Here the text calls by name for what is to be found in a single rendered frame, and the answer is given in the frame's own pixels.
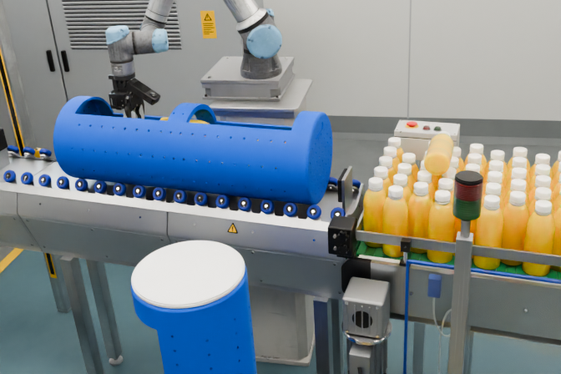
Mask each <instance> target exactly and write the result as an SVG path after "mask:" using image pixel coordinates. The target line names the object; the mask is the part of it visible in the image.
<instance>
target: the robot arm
mask: <svg viewBox="0 0 561 374"><path fill-rule="evenodd" d="M223 1H224V2H225V4H226V6H227V8H228V9H229V10H230V12H231V13H232V15H233V16H234V18H235V20H236V22H237V25H236V30H237V31H238V33H239V34H240V36H241V37H242V40H243V49H244V55H243V58H242V62H241V66H240V75H241V76H242V77H243V78H248V79H267V78H274V77H276V76H279V75H280V74H281V73H282V66H281V62H280V60H279V58H278V55H277V53H278V52H279V50H280V49H281V44H282V36H281V32H280V30H279V29H278V28H277V27H276V25H275V21H274V17H275V15H274V12H273V10H272V9H269V8H259V7H258V5H257V4H256V2H255V0H223ZM173 2H174V0H149V5H148V8H147V11H146V14H145V16H144V21H143V22H142V24H141V26H140V30H139V31H137V32H130V31H129V28H128V27H127V26H124V25H123V26H120V25H118V26H113V27H110V28H108V29H107V30H106V31H105V33H106V40H107V45H108V51H109V59H110V63H111V69H112V74H110V75H109V79H112V82H113V87H114V90H112V91H111V93H109V102H110V106H111V109H117V110H122V109H124V116H123V118H132V119H144V101H146V102H147V103H149V104H151V105H154V104H156V103H158V102H159V99H160V95H159V94H158V93H156V92H155V91H154V90H153V89H151V88H149V87H148V86H146V85H145V84H143V83H141V82H140V81H139V80H138V79H136V78H135V66H134V57H133V55H139V54H147V53H162V52H167V51H168V50H169V43H168V36H167V32H166V30H165V29H164V28H165V25H166V22H167V19H168V16H169V12H170V10H171V8H172V5H173ZM111 99H112V102H113V105H112V103H111Z"/></svg>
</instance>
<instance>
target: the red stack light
mask: <svg viewBox="0 0 561 374"><path fill-rule="evenodd" d="M453 194H454V196H455V197H456V198H457V199H459V200H463V201H475V200H479V199H481V198H482V196H483V182H482V183H480V184H476V185H465V184H460V183H458V182H457V181H456V180H455V179H454V189H453Z"/></svg>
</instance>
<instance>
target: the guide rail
mask: <svg viewBox="0 0 561 374"><path fill-rule="evenodd" d="M402 237H403V238H410V239H412V248H418V249H425V250H438V251H444V252H451V253H455V247H456V242H451V241H444V240H431V239H424V238H417V237H411V236H403V235H390V234H383V233H377V232H370V231H363V230H357V231H356V240H360V241H366V242H373V243H380V244H387V245H399V246H401V239H402ZM473 255H476V256H483V257H490V258H496V259H503V260H515V261H522V262H528V263H535V264H542V265H554V266H561V255H552V254H545V253H538V252H532V251H525V250H512V249H504V248H498V247H491V246H484V245H473Z"/></svg>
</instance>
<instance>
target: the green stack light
mask: <svg viewBox="0 0 561 374"><path fill-rule="evenodd" d="M481 208H482V198H481V199H479V200H475V201H463V200H459V199H457V198H456V197H455V196H454V195H453V203H452V214H453V215H454V216H455V217H456V218H458V219H460V220H475V219H477V218H479V217H480V215H481Z"/></svg>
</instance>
